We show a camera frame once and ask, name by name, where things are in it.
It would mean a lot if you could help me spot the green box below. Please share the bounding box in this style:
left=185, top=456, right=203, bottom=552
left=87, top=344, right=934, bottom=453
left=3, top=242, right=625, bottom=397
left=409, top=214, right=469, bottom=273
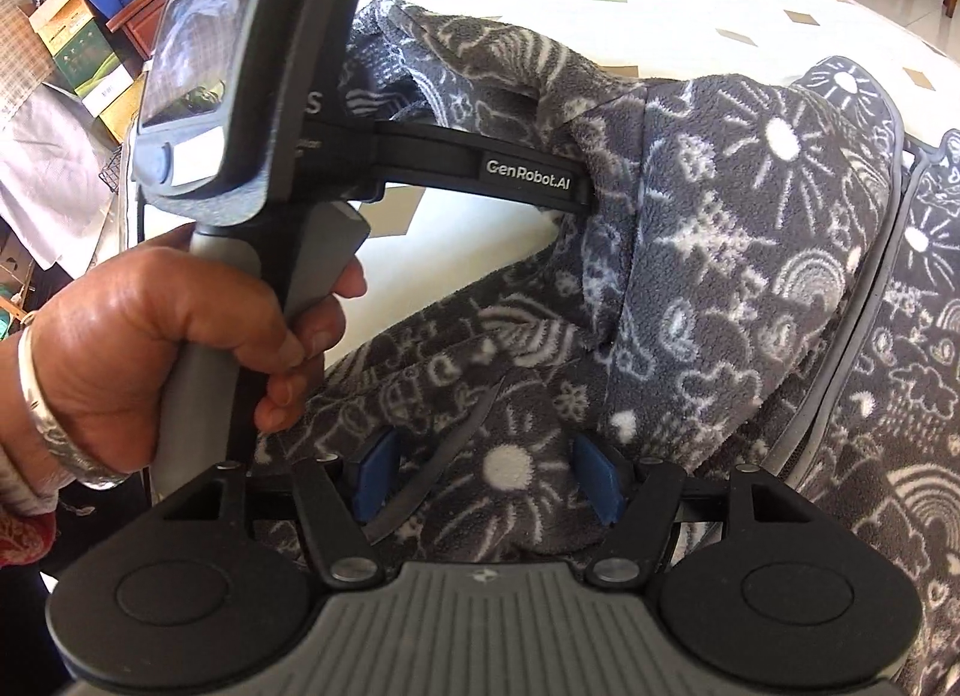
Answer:
left=56, top=17, right=132, bottom=97

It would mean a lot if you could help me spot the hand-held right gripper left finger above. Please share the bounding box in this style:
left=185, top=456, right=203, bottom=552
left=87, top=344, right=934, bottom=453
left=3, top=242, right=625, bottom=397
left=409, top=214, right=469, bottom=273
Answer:
left=161, top=432, right=398, bottom=588

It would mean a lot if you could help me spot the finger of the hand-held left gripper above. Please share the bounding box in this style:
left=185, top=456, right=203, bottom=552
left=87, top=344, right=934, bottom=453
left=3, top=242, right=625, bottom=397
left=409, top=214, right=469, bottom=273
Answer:
left=373, top=122, right=595, bottom=208

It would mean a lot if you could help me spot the person's left forearm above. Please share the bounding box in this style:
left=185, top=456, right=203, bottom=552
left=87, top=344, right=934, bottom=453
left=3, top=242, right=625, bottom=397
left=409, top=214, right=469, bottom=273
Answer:
left=0, top=321, right=83, bottom=581

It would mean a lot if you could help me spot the person's left hand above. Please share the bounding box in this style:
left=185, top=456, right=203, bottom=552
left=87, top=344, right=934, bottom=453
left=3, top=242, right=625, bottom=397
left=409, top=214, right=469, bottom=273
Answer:
left=30, top=223, right=368, bottom=478

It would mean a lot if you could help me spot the grey doodle print fleece jacket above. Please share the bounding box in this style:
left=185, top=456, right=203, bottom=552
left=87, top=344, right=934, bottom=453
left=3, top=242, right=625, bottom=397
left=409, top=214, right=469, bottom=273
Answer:
left=247, top=0, right=960, bottom=696

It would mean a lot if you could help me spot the silver bracelet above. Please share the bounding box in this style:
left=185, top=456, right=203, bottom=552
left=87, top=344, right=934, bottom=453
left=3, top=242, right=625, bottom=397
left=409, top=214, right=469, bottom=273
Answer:
left=15, top=325, right=132, bottom=487

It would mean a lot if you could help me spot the white quilted cloth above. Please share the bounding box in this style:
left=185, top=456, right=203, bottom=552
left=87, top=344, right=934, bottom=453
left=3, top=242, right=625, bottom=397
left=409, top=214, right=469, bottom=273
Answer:
left=0, top=85, right=121, bottom=269

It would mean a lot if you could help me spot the yellow box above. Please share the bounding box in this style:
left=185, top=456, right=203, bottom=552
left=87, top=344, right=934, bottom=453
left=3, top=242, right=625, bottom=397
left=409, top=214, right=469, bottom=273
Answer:
left=94, top=77, right=147, bottom=142

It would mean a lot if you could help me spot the black wire rack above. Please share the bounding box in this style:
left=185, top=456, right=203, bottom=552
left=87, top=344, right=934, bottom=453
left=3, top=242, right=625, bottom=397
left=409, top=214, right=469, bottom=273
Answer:
left=97, top=148, right=125, bottom=196

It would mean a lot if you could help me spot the brown cardboard box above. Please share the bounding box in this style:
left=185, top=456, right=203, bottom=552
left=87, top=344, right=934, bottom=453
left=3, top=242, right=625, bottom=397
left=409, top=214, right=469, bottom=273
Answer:
left=30, top=0, right=98, bottom=53

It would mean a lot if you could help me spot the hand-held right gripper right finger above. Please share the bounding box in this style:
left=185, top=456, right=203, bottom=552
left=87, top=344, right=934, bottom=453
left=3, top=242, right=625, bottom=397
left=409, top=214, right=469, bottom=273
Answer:
left=574, top=436, right=820, bottom=588

